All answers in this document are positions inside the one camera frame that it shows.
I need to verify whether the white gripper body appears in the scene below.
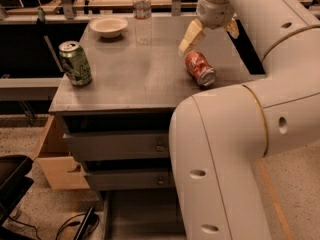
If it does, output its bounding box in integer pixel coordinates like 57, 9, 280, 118
196, 0, 234, 29

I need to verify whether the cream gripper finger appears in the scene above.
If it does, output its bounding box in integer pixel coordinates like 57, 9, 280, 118
178, 19, 205, 56
225, 18, 239, 39

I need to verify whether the red coke can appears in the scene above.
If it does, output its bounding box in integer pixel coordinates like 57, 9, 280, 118
185, 51, 216, 87

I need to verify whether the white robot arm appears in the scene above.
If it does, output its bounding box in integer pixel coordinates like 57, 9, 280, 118
169, 0, 320, 240

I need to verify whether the green soda can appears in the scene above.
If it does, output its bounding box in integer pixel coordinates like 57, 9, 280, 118
59, 41, 92, 87

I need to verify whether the clear water bottle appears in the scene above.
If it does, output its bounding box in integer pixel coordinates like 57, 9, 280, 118
133, 0, 152, 45

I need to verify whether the white bowl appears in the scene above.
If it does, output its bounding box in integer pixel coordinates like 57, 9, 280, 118
90, 16, 128, 38

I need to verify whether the grey drawer cabinet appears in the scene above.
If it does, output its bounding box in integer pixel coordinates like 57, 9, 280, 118
51, 17, 247, 240

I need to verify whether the lower grey drawer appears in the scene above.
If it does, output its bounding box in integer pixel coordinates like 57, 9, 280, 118
84, 168, 174, 191

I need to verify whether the grey drawer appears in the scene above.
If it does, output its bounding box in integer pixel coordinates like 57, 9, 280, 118
63, 131, 169, 162
84, 168, 174, 191

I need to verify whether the upper grey drawer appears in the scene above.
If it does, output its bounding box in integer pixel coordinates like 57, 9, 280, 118
63, 131, 169, 162

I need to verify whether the light wooden box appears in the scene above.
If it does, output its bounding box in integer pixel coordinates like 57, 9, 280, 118
33, 115, 89, 190

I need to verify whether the black bin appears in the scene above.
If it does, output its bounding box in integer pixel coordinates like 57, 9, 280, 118
0, 155, 33, 225

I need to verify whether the black floor cable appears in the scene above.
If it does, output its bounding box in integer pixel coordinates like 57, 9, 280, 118
7, 206, 101, 240

